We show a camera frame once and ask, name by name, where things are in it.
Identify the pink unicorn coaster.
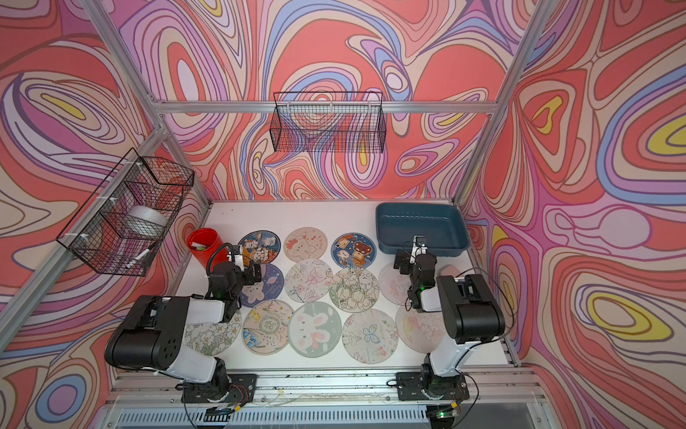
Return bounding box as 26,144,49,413
378,263,411,305

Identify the green tulip bunny coaster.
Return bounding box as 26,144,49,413
329,267,381,313

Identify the pink line flowers coaster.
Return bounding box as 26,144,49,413
284,259,333,303

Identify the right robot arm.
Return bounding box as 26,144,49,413
393,248,506,379

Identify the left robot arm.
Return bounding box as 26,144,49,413
105,243,262,391

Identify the teal plastic storage box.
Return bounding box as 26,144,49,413
375,202,470,257

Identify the red plastic cup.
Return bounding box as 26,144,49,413
186,228,230,273

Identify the dark blue cartoon animals coaster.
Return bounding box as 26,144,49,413
239,230,282,264

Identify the purple good luck bunny coaster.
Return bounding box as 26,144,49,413
240,264,284,307

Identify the peach floral wreath coaster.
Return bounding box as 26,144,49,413
242,300,293,356

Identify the pink cartoon girl coaster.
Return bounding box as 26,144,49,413
395,307,447,354

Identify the white green flowers coaster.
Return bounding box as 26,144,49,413
182,311,242,357

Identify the blue denim bear coaster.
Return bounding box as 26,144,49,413
330,232,378,268

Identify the pink checkered bunny coaster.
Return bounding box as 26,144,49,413
283,227,328,263

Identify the white butterfly doodle coaster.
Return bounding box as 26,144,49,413
341,309,399,365

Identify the silver tape roll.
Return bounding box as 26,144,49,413
123,206,168,240

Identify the white marker pen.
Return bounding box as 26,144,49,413
125,248,152,270

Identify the green number three bunny coaster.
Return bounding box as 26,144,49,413
288,301,343,359

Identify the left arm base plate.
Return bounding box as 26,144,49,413
176,374,258,406

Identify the left black wire basket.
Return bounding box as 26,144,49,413
56,149,195,277

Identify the black wire basket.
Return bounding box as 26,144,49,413
269,90,387,155
56,149,195,277

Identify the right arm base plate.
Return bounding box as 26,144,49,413
395,372,470,403

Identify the back black wire basket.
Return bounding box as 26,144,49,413
269,90,387,155

